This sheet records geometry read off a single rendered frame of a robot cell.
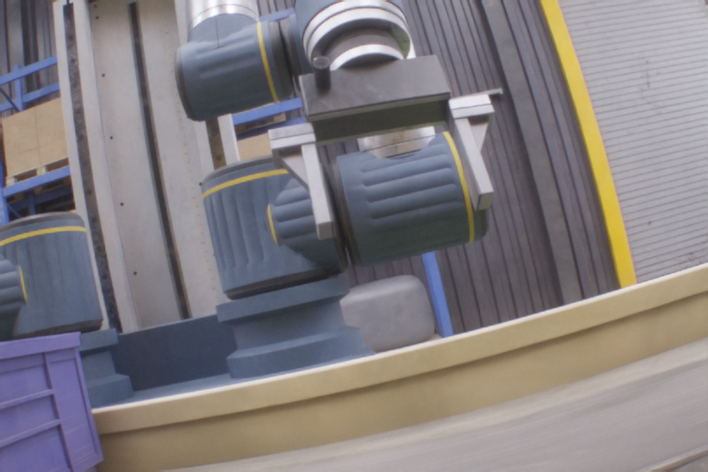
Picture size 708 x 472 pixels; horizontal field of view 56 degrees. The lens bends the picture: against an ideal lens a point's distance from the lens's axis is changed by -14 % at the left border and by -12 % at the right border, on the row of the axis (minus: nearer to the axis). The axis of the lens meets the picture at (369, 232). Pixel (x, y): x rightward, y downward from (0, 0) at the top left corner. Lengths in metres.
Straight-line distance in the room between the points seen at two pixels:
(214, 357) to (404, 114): 0.89
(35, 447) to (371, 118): 0.41
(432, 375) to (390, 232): 0.61
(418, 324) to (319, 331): 7.53
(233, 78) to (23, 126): 9.39
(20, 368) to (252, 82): 0.49
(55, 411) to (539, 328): 0.43
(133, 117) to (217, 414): 1.12
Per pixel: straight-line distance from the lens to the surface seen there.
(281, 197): 1.26
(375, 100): 0.67
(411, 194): 1.24
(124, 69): 1.76
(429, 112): 0.69
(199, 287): 1.64
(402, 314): 8.75
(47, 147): 10.00
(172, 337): 1.49
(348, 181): 1.25
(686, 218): 11.03
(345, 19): 0.70
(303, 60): 0.92
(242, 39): 0.94
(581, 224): 10.59
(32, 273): 1.33
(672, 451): 0.41
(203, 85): 0.93
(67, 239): 1.35
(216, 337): 1.48
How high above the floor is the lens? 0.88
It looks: 4 degrees up
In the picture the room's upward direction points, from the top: 13 degrees counter-clockwise
